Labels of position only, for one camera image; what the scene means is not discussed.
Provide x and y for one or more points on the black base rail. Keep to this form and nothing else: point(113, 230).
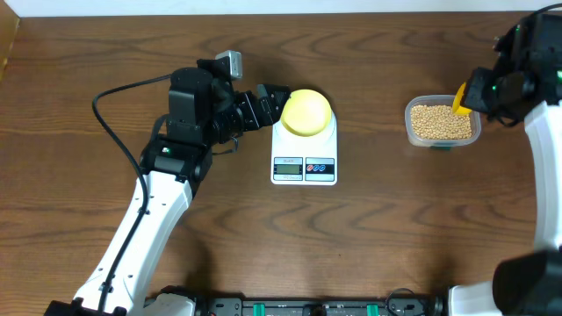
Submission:
point(400, 305)

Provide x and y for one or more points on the yellow measuring scoop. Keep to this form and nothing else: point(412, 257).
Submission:
point(457, 106)

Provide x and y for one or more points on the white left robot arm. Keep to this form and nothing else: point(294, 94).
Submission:
point(204, 110)

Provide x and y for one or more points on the clear plastic container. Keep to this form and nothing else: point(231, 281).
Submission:
point(439, 100)

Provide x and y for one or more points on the pale yellow bowl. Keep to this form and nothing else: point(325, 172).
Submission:
point(306, 113)

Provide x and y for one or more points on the white digital kitchen scale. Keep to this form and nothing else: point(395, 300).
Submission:
point(298, 160)

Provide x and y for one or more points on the soybeans in container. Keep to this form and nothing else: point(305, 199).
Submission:
point(437, 122)

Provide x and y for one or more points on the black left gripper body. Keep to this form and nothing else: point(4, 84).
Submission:
point(237, 117)

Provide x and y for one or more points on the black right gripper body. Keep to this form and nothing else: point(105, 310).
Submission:
point(486, 94)

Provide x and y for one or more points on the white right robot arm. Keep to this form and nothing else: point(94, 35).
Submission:
point(524, 86)

